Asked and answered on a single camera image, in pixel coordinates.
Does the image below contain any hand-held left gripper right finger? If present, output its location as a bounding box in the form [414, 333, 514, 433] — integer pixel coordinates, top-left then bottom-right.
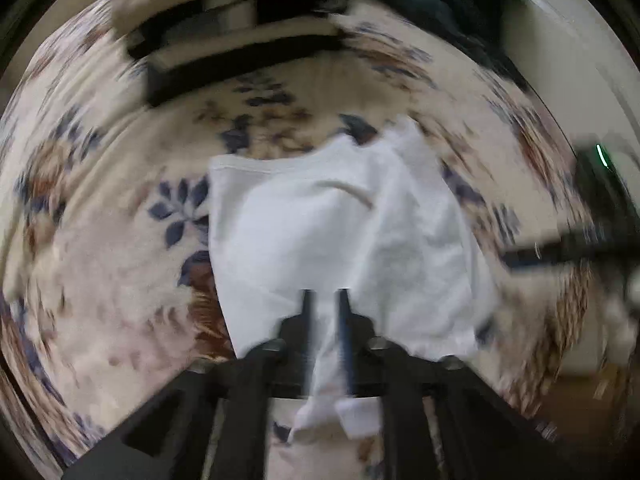
[339, 288, 601, 480]

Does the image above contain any white headboard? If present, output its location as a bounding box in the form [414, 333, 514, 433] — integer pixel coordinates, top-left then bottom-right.
[500, 0, 640, 161]

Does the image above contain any floral bed sheet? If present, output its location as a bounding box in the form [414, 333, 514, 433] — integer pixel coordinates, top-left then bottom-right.
[0, 0, 601, 480]

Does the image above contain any white t-shirt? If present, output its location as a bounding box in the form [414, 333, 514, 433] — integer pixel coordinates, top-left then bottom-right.
[207, 115, 501, 443]

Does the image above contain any teal plush blanket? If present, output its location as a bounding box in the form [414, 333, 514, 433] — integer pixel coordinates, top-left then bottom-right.
[370, 0, 533, 92]

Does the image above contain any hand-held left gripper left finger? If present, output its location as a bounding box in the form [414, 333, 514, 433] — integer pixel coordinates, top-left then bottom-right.
[62, 289, 316, 480]

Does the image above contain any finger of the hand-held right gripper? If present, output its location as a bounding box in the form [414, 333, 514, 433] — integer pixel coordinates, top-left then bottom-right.
[500, 237, 598, 273]

